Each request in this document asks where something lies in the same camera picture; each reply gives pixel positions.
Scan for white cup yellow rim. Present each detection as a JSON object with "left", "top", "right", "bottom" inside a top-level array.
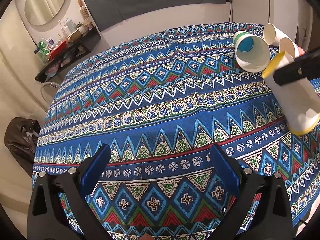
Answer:
[{"left": 262, "top": 51, "right": 319, "bottom": 135}]

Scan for white cup orange band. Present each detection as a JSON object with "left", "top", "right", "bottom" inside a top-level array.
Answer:
[{"left": 279, "top": 37, "right": 305, "bottom": 58}]

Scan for white cup pink hearts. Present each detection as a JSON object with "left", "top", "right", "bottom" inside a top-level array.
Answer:
[{"left": 263, "top": 23, "right": 289, "bottom": 46}]

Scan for white cup green band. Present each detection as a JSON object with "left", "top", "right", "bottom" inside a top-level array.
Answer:
[{"left": 233, "top": 31, "right": 270, "bottom": 73}]

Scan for brown leather bag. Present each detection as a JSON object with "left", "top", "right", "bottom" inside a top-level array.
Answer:
[{"left": 4, "top": 117, "right": 41, "bottom": 177}]

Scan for clear acrylic chair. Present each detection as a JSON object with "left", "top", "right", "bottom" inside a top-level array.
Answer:
[{"left": 40, "top": 81, "right": 60, "bottom": 105}]

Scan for blue patterned tablecloth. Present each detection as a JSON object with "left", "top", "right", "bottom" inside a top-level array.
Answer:
[{"left": 32, "top": 22, "right": 319, "bottom": 239}]

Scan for green bottle on shelf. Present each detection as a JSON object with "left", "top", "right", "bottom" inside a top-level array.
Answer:
[{"left": 34, "top": 41, "right": 49, "bottom": 63}]

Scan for small potted plant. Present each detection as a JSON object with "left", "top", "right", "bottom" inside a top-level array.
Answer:
[{"left": 76, "top": 22, "right": 86, "bottom": 34}]

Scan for black power cable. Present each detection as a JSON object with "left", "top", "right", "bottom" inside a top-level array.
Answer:
[{"left": 224, "top": 0, "right": 234, "bottom": 23}]

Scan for black wall shelf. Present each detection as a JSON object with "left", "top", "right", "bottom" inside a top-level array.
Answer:
[{"left": 34, "top": 27, "right": 101, "bottom": 83}]

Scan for oval wall mirror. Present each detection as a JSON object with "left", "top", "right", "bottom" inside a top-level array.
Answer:
[{"left": 24, "top": 0, "right": 65, "bottom": 26}]

